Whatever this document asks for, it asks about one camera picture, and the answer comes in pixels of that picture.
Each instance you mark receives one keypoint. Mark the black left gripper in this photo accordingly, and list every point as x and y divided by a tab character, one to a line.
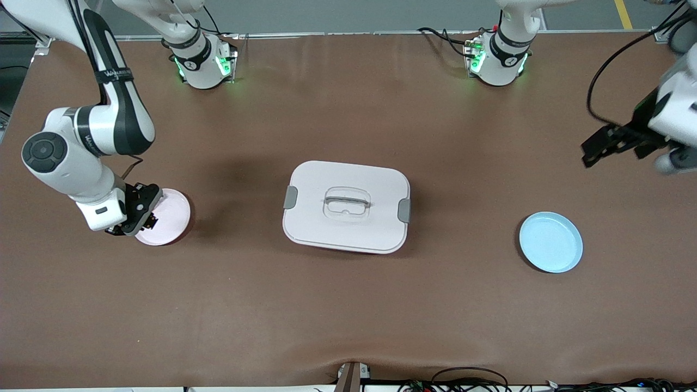
644	118

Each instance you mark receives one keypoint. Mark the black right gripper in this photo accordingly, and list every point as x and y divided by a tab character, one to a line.
132	194

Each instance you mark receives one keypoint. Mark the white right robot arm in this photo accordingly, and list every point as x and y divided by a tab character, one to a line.
71	163

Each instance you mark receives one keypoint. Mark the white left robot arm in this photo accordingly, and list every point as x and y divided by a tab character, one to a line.
506	60

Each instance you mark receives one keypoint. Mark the pink round plate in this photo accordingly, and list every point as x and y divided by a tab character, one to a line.
171	218

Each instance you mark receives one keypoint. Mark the light blue round plate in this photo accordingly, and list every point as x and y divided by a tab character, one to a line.
550	242

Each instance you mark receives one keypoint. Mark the silver table edge strip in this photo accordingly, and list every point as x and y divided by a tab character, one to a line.
354	34

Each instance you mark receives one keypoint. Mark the aluminium frame profile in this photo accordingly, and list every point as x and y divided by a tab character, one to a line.
43	44
661	34

